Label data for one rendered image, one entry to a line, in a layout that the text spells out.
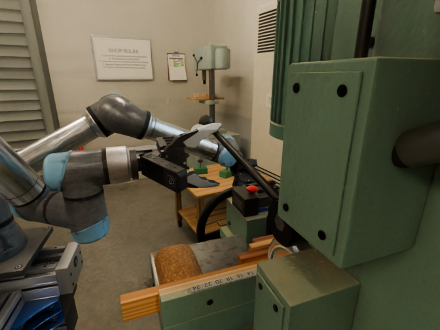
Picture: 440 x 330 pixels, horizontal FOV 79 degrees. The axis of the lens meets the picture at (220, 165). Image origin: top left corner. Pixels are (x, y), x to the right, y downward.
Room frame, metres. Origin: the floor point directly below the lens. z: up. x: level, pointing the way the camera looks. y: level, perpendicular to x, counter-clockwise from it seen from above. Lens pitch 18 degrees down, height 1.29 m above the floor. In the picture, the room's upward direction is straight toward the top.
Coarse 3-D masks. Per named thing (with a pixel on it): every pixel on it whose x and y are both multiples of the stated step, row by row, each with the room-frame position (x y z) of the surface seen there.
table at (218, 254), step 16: (224, 240) 0.57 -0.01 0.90; (240, 240) 0.57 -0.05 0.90; (208, 256) 0.51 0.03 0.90; (224, 256) 0.51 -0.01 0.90; (240, 304) 0.38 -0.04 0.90; (160, 320) 0.36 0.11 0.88; (192, 320) 0.34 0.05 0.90; (208, 320) 0.35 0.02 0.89; (224, 320) 0.36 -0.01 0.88; (240, 320) 0.37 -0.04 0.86
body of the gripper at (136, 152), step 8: (168, 136) 0.61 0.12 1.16; (160, 144) 0.56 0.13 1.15; (168, 144) 0.59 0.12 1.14; (136, 152) 0.56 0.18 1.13; (144, 152) 0.56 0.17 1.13; (152, 152) 0.57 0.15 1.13; (160, 152) 0.53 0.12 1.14; (168, 152) 0.53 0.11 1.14; (176, 152) 0.53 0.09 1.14; (184, 152) 0.54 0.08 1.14; (136, 160) 0.51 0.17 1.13; (168, 160) 0.53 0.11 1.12; (176, 160) 0.54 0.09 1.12; (184, 160) 0.54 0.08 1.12; (136, 168) 0.50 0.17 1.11; (136, 176) 0.51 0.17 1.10
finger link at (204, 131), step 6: (198, 126) 0.59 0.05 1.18; (204, 126) 0.56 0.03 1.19; (210, 126) 0.56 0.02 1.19; (216, 126) 0.57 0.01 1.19; (198, 132) 0.55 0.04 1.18; (204, 132) 0.56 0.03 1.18; (210, 132) 0.56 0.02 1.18; (192, 138) 0.55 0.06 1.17; (198, 138) 0.55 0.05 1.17; (204, 138) 0.56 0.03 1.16; (186, 144) 0.54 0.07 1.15; (192, 144) 0.55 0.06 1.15; (198, 144) 0.55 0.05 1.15
